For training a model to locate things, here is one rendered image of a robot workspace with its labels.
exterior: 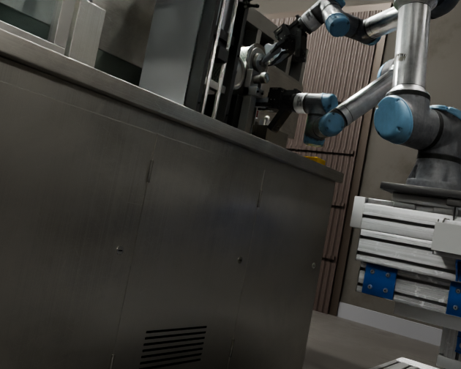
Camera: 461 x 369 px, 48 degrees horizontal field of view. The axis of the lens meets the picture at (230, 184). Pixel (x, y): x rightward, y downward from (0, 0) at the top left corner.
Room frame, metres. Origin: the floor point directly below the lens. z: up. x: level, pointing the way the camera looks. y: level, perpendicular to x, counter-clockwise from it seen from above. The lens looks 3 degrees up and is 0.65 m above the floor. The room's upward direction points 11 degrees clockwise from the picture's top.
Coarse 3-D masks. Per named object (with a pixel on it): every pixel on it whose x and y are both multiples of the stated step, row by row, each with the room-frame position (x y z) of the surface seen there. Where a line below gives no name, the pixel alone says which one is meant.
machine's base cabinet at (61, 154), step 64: (0, 64) 0.95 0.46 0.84; (0, 128) 0.97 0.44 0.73; (64, 128) 1.07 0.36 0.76; (128, 128) 1.20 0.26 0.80; (0, 192) 0.99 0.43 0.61; (64, 192) 1.10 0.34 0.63; (128, 192) 1.23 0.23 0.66; (192, 192) 1.41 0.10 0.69; (256, 192) 1.65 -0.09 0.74; (320, 192) 1.98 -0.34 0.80; (0, 256) 1.01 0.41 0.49; (64, 256) 1.12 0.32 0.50; (128, 256) 1.27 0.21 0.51; (192, 256) 1.45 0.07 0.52; (256, 256) 1.70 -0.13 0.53; (320, 256) 2.06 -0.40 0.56; (0, 320) 1.03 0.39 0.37; (64, 320) 1.15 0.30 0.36; (128, 320) 1.30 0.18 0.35; (192, 320) 1.49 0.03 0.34; (256, 320) 1.76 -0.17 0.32
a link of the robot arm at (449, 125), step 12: (432, 108) 1.40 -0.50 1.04; (444, 108) 1.38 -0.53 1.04; (444, 120) 1.36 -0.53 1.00; (456, 120) 1.37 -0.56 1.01; (444, 132) 1.35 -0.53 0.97; (456, 132) 1.37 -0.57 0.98; (432, 144) 1.37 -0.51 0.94; (444, 144) 1.37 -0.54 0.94; (456, 144) 1.37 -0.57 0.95; (456, 156) 1.38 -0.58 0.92
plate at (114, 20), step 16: (96, 0) 1.76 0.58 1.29; (112, 0) 1.81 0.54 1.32; (128, 0) 1.87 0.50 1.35; (144, 0) 1.92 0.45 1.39; (112, 16) 1.82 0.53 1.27; (128, 16) 1.88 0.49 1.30; (144, 16) 1.94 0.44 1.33; (112, 32) 1.83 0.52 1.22; (128, 32) 1.89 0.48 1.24; (144, 32) 1.95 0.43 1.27; (112, 48) 1.84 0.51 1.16; (128, 48) 1.90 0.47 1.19; (144, 48) 1.96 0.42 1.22; (272, 80) 2.65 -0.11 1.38; (288, 80) 2.77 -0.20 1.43; (288, 128) 2.84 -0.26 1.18
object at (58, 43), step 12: (60, 0) 1.07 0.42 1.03; (72, 0) 1.08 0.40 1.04; (60, 12) 1.06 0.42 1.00; (72, 12) 1.08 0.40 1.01; (0, 24) 0.97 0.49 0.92; (60, 24) 1.07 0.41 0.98; (24, 36) 1.01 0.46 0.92; (36, 36) 1.03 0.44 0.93; (60, 36) 1.07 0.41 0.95; (48, 48) 1.06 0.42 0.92; (60, 48) 1.08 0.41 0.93
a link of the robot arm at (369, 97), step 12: (372, 84) 1.74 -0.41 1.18; (384, 84) 1.73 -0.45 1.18; (360, 96) 1.72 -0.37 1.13; (372, 96) 1.72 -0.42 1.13; (384, 96) 1.74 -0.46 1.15; (336, 108) 1.72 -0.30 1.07; (348, 108) 1.71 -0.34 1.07; (360, 108) 1.72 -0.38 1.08; (324, 120) 1.68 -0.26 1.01; (336, 120) 1.68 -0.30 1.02; (348, 120) 1.72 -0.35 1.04; (324, 132) 1.70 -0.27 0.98; (336, 132) 1.69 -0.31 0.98
